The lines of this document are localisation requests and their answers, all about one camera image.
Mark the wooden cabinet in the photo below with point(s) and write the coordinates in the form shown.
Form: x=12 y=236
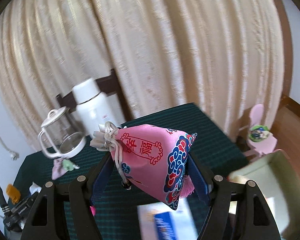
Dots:
x=295 y=130

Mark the beige curtain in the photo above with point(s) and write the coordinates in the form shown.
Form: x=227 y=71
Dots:
x=165 y=42

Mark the dark wooden chair back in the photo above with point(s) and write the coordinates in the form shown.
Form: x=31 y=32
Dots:
x=107 y=82

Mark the white crumpled cloth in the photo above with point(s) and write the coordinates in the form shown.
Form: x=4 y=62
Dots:
x=35 y=188

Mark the red cloth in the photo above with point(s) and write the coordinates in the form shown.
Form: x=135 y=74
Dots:
x=92 y=210

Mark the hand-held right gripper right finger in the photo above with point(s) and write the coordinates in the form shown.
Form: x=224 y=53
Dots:
x=198 y=180

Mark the glass kettle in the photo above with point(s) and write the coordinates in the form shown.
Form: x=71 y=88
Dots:
x=65 y=140

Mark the tissue pack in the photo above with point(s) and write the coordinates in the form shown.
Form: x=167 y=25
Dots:
x=165 y=220

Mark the pale pink cloth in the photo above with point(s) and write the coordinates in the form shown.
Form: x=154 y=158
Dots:
x=58 y=171

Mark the pink toy chair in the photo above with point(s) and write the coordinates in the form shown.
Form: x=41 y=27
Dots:
x=257 y=112

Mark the green plaid tablecloth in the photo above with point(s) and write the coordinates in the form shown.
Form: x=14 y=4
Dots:
x=215 y=142

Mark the orange brown small pouch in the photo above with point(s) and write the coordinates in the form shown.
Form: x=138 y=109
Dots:
x=13 y=193

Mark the round printed badge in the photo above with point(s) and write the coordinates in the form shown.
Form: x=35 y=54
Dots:
x=258 y=132

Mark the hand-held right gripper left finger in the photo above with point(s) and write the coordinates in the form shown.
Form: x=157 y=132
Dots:
x=101 y=180

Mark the white electric kettle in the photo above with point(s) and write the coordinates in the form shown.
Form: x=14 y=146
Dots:
x=90 y=110

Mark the red cardboard box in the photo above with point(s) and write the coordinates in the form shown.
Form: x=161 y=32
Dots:
x=272 y=170

